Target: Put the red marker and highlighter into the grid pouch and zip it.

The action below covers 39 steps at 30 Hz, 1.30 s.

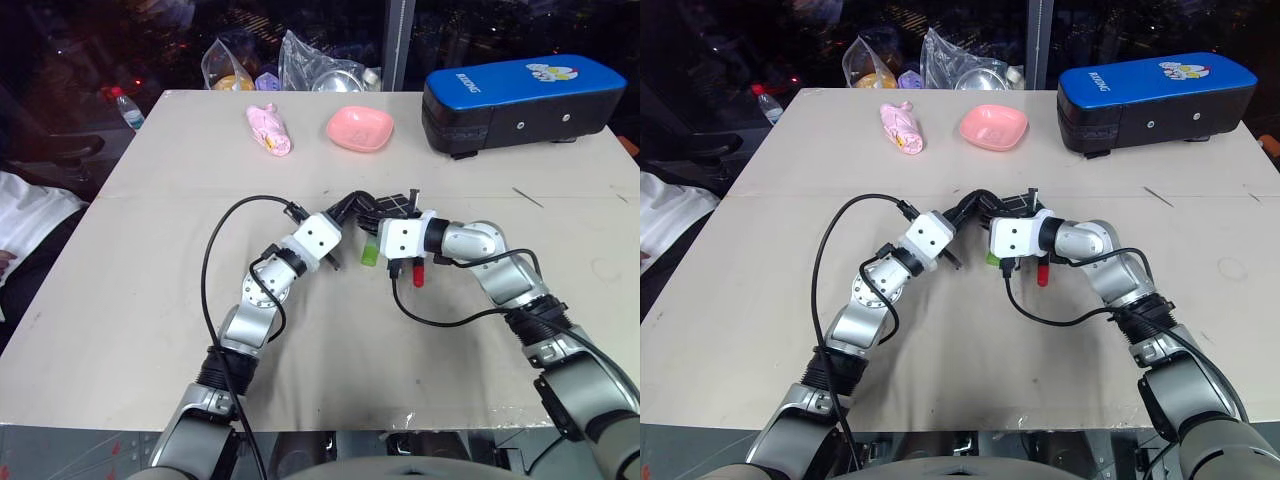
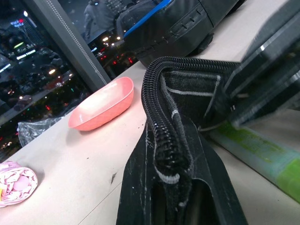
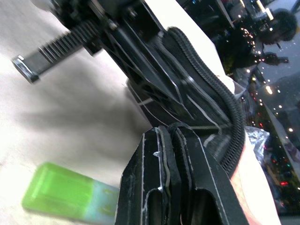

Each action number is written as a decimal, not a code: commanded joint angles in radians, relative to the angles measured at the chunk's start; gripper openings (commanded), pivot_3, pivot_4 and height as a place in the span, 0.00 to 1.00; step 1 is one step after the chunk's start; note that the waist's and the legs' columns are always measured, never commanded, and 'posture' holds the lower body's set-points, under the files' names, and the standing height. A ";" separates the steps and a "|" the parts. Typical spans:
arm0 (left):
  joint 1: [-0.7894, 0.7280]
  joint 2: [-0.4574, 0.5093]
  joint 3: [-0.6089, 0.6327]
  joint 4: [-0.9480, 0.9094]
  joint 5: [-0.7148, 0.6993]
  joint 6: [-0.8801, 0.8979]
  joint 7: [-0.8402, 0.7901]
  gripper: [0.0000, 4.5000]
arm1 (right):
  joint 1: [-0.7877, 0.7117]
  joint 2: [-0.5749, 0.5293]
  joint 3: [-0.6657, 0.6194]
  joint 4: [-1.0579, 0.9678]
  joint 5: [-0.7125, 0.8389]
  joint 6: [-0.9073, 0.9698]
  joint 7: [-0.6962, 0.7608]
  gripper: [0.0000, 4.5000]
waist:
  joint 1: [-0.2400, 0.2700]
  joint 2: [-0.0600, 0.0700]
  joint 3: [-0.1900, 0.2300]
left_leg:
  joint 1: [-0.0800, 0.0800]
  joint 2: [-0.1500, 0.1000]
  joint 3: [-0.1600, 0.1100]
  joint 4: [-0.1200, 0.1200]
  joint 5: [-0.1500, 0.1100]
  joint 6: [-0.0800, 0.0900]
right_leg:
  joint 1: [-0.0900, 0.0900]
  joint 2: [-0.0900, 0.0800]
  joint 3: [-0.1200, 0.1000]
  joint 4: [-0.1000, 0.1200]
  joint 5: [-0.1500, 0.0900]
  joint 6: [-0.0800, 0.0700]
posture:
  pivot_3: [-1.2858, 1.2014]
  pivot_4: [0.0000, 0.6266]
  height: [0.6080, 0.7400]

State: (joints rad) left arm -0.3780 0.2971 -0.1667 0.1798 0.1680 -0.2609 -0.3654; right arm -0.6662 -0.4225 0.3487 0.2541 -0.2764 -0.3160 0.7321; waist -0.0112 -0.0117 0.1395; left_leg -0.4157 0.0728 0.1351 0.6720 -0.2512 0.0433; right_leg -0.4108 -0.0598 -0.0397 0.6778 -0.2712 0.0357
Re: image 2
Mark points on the pink folded fabric bundle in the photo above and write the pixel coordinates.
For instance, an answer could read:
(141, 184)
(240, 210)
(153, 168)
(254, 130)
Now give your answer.
(16, 182)

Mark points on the green highlighter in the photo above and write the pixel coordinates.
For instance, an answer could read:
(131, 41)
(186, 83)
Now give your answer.
(269, 152)

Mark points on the clear plastic bag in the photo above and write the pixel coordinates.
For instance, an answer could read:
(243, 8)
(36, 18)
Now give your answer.
(32, 131)

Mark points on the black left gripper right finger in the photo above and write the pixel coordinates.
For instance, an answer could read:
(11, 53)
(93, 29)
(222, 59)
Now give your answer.
(215, 182)

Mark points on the black grid zip pouch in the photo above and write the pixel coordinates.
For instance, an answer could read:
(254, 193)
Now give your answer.
(189, 82)

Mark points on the pink plastic bowl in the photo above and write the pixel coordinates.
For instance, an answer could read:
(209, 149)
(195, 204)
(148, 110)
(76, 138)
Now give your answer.
(103, 110)

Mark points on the black bag with blue trim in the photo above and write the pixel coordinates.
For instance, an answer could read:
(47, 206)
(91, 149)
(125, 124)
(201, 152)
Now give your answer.
(178, 25)

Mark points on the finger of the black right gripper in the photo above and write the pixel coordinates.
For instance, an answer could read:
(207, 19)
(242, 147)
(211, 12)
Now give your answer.
(279, 30)
(257, 93)

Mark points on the grey window frame post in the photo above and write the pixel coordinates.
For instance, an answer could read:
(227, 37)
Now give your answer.
(68, 39)

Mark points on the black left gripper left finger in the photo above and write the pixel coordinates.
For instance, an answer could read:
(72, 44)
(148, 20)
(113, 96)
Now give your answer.
(134, 187)

